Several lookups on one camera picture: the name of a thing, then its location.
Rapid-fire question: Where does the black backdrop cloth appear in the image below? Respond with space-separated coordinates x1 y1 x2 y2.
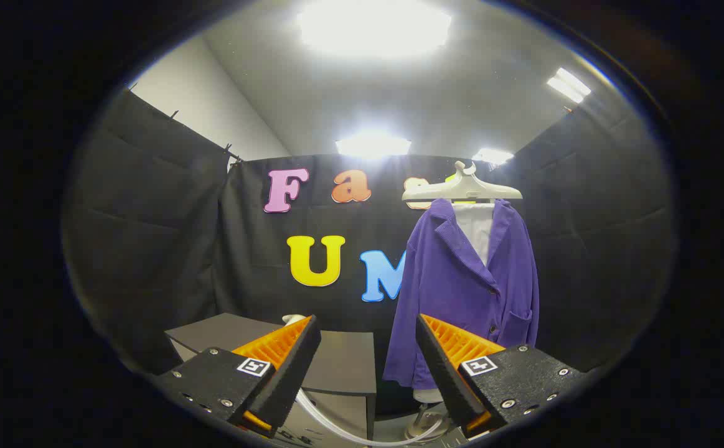
63 87 677 414

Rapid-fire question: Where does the purple corduroy jacket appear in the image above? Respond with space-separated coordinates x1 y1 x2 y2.
382 198 540 391

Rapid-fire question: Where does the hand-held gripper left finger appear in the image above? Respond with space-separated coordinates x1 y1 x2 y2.
155 314 322 436

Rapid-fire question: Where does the ceiling light panel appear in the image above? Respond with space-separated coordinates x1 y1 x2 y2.
336 132 412 158
296 0 453 60
472 148 515 166
547 67 591 104

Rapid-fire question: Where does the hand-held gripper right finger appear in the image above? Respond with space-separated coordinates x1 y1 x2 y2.
415 313 586 436

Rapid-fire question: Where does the grey cabinet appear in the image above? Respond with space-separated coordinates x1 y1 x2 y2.
164 312 377 444

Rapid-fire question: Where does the white garment form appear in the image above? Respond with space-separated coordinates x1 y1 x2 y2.
413 202 497 405

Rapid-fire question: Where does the beige plastic clothes hanger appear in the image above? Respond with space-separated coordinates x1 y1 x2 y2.
402 161 523 203

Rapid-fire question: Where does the grey round stand base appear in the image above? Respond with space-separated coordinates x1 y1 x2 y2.
404 401 453 441

